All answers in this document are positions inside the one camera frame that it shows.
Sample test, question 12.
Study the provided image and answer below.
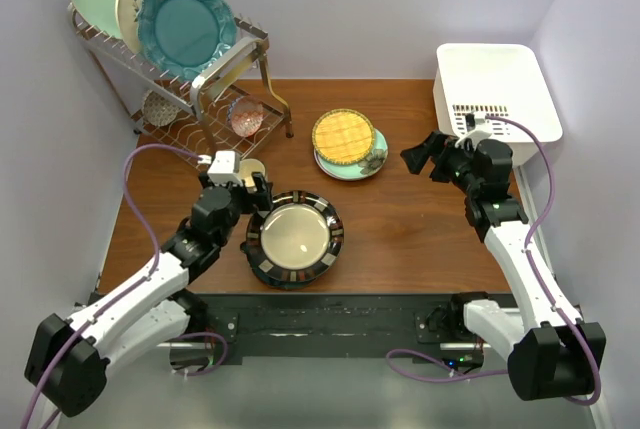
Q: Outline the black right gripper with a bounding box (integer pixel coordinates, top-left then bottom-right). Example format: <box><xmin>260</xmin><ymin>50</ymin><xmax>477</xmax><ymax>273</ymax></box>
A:
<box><xmin>400</xmin><ymin>130</ymin><xmax>480</xmax><ymax>197</ymax></box>

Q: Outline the black rimmed cream plate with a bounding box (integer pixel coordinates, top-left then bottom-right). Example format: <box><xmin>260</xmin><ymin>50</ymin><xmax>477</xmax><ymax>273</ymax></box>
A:
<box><xmin>260</xmin><ymin>190</ymin><xmax>345</xmax><ymax>282</ymax></box>

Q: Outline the white plastic bin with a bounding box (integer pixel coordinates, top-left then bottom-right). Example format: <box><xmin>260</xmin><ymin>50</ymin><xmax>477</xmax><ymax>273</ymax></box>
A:
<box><xmin>433</xmin><ymin>43</ymin><xmax>563</xmax><ymax>167</ymax></box>

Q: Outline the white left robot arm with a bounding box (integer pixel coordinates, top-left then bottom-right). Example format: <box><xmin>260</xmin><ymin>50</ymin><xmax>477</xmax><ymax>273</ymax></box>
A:
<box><xmin>24</xmin><ymin>170</ymin><xmax>273</xmax><ymax>417</ymax></box>

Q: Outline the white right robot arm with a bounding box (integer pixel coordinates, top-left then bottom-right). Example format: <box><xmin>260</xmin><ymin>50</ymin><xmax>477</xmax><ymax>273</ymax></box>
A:
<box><xmin>401</xmin><ymin>131</ymin><xmax>606</xmax><ymax>405</ymax></box>

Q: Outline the cream mug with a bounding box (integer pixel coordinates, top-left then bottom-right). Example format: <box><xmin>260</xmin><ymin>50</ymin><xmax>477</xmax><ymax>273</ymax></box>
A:
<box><xmin>238</xmin><ymin>158</ymin><xmax>267</xmax><ymax>191</ymax></box>

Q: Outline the mint floral plate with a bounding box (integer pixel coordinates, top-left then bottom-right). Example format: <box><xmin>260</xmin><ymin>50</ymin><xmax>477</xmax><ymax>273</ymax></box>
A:
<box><xmin>314</xmin><ymin>129</ymin><xmax>389</xmax><ymax>181</ymax></box>

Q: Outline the dark blue square plate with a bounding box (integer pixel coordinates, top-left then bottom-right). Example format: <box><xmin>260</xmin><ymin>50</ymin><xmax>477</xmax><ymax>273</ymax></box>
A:
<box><xmin>240</xmin><ymin>241</ymin><xmax>266</xmax><ymax>274</ymax></box>

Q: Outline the dark teal round plate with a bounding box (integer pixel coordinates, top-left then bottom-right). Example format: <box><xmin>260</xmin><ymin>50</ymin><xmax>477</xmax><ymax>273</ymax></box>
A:
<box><xmin>252</xmin><ymin>269</ymin><xmax>315</xmax><ymax>290</ymax></box>

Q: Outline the yellow woven pattern plate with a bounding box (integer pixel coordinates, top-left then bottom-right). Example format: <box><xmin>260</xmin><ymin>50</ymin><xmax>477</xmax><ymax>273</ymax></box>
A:
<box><xmin>312</xmin><ymin>108</ymin><xmax>375</xmax><ymax>165</ymax></box>

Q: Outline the red patterned small bowl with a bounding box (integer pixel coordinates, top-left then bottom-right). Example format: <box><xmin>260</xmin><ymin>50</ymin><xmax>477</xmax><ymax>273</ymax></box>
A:
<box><xmin>227</xmin><ymin>96</ymin><xmax>264</xmax><ymax>138</ymax></box>

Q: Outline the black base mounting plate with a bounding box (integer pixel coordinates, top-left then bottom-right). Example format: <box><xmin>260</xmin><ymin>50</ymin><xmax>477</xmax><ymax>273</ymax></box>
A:
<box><xmin>134</xmin><ymin>292</ymin><xmax>506</xmax><ymax>368</ymax></box>

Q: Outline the metal dish rack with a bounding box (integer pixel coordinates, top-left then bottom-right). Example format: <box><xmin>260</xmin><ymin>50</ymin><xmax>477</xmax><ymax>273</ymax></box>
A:
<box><xmin>67</xmin><ymin>4</ymin><xmax>294</xmax><ymax>158</ymax></box>

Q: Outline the white patterned small bowl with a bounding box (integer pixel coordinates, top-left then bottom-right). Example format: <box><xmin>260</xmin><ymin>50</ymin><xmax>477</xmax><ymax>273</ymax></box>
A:
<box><xmin>141</xmin><ymin>90</ymin><xmax>181</xmax><ymax>127</ymax></box>

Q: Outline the teal scalloped large plate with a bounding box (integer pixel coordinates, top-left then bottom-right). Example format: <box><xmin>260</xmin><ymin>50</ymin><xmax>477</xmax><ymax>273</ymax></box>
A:
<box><xmin>137</xmin><ymin>0</ymin><xmax>237</xmax><ymax>81</ymax></box>

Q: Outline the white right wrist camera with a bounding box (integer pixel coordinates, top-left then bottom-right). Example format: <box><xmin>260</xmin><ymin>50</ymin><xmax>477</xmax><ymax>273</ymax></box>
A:
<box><xmin>455</xmin><ymin>111</ymin><xmax>492</xmax><ymax>148</ymax></box>

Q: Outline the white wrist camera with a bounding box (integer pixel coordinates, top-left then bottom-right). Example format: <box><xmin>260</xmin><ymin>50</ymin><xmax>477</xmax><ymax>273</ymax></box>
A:
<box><xmin>207</xmin><ymin>150</ymin><xmax>242</xmax><ymax>186</ymax></box>
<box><xmin>455</xmin><ymin>111</ymin><xmax>492</xmax><ymax>148</ymax></box>

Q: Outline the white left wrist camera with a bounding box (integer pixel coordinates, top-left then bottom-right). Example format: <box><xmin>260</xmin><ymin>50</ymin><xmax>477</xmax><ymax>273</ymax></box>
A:
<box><xmin>207</xmin><ymin>150</ymin><xmax>242</xmax><ymax>186</ymax></box>

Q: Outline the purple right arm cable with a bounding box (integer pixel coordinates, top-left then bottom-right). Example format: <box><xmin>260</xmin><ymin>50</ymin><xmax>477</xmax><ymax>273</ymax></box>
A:
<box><xmin>385</xmin><ymin>116</ymin><xmax>601</xmax><ymax>406</ymax></box>

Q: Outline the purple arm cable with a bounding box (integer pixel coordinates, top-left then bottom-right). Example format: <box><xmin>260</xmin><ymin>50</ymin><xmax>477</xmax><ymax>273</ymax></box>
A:
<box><xmin>385</xmin><ymin>116</ymin><xmax>601</xmax><ymax>406</ymax></box>
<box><xmin>19</xmin><ymin>143</ymin><xmax>231</xmax><ymax>429</ymax></box>

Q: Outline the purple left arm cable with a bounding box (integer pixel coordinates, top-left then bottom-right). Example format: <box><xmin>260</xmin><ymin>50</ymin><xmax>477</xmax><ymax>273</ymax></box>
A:
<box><xmin>19</xmin><ymin>143</ymin><xmax>231</xmax><ymax>429</ymax></box>

